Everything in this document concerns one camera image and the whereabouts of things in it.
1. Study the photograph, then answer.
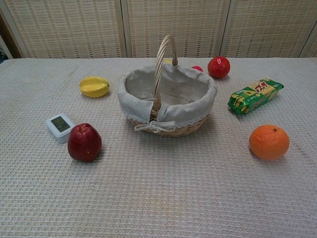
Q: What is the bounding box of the glossy bright red apple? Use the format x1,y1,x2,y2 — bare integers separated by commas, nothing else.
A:
207,56,231,79

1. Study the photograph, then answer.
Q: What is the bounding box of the orange fruit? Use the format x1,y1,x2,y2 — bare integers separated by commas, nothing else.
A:
249,124,290,161

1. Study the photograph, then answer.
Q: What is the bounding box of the yellow starfruit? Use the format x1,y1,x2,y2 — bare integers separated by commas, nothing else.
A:
79,76,110,98

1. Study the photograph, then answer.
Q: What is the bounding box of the dark red apple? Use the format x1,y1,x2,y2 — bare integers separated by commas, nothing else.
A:
67,122,103,163

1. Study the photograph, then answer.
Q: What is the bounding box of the woven folding screen panel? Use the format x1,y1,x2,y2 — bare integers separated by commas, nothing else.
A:
121,0,231,58
222,0,317,58
0,0,127,59
301,29,317,58

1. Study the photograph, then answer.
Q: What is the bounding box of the grey woven basket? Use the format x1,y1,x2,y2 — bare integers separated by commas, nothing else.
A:
117,34,218,137

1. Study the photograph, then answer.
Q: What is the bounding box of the small white digital timer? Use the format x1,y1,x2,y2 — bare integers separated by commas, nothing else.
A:
45,113,75,144

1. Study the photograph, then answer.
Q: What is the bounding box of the green biscuit packet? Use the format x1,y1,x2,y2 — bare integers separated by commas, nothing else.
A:
227,78,284,115

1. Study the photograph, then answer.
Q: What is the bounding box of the white woven tablecloth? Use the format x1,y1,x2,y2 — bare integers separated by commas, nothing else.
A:
0,57,317,238

